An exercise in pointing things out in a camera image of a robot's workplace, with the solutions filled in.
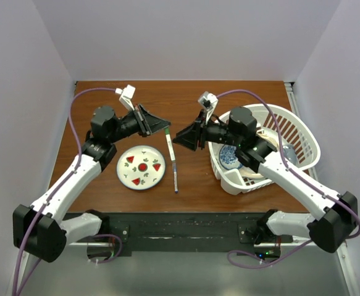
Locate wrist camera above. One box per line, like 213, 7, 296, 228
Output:
198, 91, 219, 123
115, 84, 135, 111

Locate white pen with printed text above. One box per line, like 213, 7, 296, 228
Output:
172, 162, 178, 194

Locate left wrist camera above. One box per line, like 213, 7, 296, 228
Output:
115, 84, 135, 111

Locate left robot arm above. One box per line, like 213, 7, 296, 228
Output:
13, 104, 171, 263

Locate green-end white pen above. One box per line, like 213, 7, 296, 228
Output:
164, 128, 176, 163

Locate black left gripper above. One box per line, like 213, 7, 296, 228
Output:
109, 104, 170, 144

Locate blue patterned bowl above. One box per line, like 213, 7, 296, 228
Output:
218, 145, 243, 170

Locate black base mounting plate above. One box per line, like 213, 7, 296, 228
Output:
67, 212, 294, 258

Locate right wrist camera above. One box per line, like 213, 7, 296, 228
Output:
198, 91, 219, 123

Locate grey cup in basket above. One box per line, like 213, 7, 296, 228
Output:
283, 144, 298, 165

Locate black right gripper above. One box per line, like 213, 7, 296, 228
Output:
172, 109, 241, 152

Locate watermelon pattern plate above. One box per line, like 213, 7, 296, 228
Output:
116, 145, 166, 191

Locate beige stacked plates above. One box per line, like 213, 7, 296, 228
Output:
240, 129, 279, 179

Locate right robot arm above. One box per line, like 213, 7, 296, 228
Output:
173, 107, 360, 253

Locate white plastic basket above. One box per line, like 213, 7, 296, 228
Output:
208, 104, 320, 195

